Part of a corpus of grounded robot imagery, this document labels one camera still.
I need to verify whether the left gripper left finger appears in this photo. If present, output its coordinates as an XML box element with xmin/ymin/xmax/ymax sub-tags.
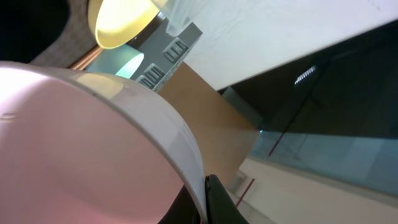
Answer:
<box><xmin>159</xmin><ymin>186</ymin><xmax>201</xmax><ymax>224</ymax></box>

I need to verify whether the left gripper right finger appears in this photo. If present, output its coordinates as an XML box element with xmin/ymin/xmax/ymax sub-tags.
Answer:
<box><xmin>205</xmin><ymin>174</ymin><xmax>248</xmax><ymax>224</ymax></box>

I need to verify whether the white bowl with residue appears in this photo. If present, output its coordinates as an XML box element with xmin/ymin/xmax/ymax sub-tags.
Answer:
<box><xmin>1</xmin><ymin>62</ymin><xmax>208</xmax><ymax>223</ymax></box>

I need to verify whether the grey dishwasher rack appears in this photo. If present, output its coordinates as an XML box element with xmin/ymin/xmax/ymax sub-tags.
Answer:
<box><xmin>127</xmin><ymin>13</ymin><xmax>202</xmax><ymax>91</ymax></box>

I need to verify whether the light blue bowl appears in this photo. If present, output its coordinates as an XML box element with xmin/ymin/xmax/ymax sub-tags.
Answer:
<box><xmin>86</xmin><ymin>44</ymin><xmax>144</xmax><ymax>79</ymax></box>

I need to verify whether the left wooden chopstick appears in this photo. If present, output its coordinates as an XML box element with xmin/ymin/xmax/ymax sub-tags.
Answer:
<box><xmin>69</xmin><ymin>45</ymin><xmax>104</xmax><ymax>70</ymax></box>

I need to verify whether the clear plastic bin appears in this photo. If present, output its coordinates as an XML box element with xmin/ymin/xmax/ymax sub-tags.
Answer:
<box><xmin>151</xmin><ymin>0</ymin><xmax>209</xmax><ymax>37</ymax></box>

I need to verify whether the yellow plate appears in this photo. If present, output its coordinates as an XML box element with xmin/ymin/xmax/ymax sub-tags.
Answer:
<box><xmin>87</xmin><ymin>0</ymin><xmax>165</xmax><ymax>49</ymax></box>

